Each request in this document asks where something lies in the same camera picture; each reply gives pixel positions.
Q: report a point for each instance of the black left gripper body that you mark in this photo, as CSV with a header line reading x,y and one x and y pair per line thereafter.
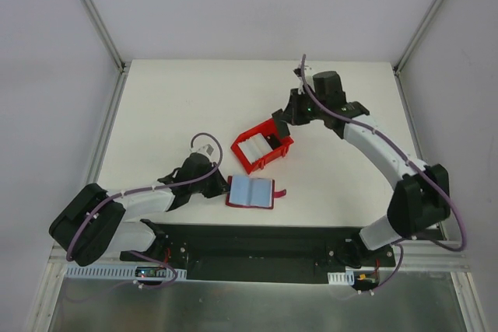
x,y
217,185

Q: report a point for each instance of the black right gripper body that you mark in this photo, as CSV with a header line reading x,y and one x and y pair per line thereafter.
x,y
290,110

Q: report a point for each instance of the black credit card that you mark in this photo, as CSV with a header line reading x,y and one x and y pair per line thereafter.
x,y
273,141

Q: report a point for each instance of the red leather card holder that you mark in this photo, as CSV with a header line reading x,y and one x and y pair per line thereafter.
x,y
247,192

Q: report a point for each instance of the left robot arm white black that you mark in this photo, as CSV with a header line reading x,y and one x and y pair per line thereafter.
x,y
95,223

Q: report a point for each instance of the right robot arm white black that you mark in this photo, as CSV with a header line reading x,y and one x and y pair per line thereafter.
x,y
420,191

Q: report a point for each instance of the white card stack in bin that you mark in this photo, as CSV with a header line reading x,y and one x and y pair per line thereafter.
x,y
255,148

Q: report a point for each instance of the red plastic bin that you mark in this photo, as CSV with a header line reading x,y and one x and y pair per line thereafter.
x,y
266,128

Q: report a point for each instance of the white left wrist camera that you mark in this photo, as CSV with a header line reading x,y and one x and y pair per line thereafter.
x,y
205,150

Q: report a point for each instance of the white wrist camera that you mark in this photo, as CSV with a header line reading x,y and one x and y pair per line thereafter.
x,y
304,75
205,150

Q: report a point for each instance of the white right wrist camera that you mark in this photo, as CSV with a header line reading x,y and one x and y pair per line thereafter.
x,y
304,75

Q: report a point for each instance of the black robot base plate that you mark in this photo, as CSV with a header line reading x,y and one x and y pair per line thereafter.
x,y
293,271

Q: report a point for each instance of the aluminium side rail right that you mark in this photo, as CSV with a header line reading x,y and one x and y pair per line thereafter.
x,y
435,231

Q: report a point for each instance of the aluminium side rail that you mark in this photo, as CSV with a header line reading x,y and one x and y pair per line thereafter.
x,y
103,135
435,231

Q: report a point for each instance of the aluminium side rail left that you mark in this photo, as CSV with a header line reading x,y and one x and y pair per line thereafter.
x,y
103,135

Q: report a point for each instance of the white slotted cable duct left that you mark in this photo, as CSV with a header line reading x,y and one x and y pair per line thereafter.
x,y
124,272

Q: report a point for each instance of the white slotted cable duct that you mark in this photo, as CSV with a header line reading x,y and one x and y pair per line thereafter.
x,y
124,272
341,278

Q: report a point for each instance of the white slotted cable duct right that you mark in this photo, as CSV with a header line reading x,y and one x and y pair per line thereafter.
x,y
341,278

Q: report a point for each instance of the aluminium frame post right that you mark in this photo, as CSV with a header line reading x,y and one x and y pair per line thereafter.
x,y
421,29

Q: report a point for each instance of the aluminium frame post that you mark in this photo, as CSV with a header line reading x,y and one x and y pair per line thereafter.
x,y
104,34
421,29

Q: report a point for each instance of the aluminium frame post left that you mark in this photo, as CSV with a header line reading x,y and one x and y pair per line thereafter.
x,y
104,34

